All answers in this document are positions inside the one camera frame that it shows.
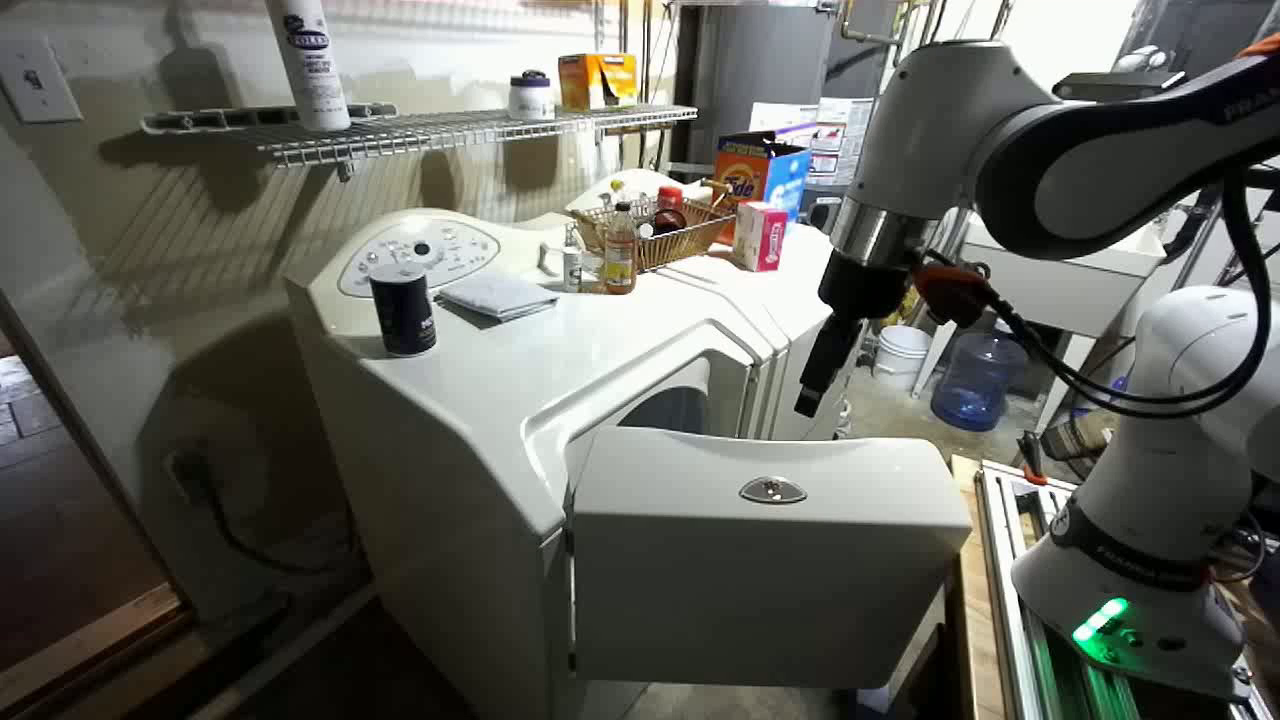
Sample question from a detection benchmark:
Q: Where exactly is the red capped bottle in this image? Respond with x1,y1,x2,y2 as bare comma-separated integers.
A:
652,181,694,239

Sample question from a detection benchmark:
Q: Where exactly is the white washer door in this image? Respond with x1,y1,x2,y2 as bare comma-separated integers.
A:
564,425,978,697

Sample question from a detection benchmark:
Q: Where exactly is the yellow cardboard box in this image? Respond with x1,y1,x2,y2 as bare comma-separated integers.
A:
555,48,641,112

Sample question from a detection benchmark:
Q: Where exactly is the grey metal tank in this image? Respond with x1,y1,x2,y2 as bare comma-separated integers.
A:
690,0,856,134

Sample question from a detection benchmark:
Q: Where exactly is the small white jar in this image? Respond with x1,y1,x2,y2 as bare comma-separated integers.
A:
506,68,555,124

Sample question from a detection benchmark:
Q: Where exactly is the white wall switch plate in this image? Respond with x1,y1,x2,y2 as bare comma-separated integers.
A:
0,34,88,130

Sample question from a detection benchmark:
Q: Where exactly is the blue cardboard box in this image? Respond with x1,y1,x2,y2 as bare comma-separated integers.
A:
764,143,818,223

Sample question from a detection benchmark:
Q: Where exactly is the white cloth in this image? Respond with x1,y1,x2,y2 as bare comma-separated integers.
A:
434,274,561,329

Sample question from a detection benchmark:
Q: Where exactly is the blue water jug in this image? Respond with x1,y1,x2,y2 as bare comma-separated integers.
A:
927,326,1033,438

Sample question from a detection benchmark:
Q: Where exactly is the wire basket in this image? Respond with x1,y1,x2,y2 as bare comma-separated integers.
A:
569,196,738,277

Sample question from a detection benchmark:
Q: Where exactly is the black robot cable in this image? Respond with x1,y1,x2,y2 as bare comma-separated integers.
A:
978,165,1278,420

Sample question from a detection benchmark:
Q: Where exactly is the pink and white box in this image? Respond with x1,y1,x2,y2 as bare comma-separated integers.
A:
733,196,792,277

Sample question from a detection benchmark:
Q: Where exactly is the amber glass jar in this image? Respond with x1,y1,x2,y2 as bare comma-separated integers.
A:
596,218,644,302

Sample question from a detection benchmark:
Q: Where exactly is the orange cardboard box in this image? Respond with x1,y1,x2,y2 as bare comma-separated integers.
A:
708,138,778,220

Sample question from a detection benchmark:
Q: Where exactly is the black power cord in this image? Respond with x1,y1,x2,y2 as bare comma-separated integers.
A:
166,443,367,581

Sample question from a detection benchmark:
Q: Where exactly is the silver door handle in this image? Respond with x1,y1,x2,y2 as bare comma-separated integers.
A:
738,477,814,512

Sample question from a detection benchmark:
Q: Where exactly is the white wire wall shelf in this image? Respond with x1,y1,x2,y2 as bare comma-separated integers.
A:
135,95,700,173

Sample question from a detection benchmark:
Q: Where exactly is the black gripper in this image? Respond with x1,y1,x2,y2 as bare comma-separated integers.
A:
792,196,932,420

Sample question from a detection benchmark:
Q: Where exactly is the red cable connector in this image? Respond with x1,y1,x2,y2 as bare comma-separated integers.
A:
914,256,1002,333

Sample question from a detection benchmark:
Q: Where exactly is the white side cabinet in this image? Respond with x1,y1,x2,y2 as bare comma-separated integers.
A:
955,210,1179,342

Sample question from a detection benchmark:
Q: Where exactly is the white spray can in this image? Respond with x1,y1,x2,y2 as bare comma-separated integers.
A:
266,0,355,138

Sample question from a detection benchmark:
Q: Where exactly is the white plastic bucket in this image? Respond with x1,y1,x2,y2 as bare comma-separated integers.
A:
874,319,932,383

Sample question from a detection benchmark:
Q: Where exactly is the dark blue salt canister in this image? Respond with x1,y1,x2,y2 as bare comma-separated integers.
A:
367,267,441,359

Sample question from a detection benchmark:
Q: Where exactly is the white dryer machine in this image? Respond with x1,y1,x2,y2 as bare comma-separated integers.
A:
533,165,860,443

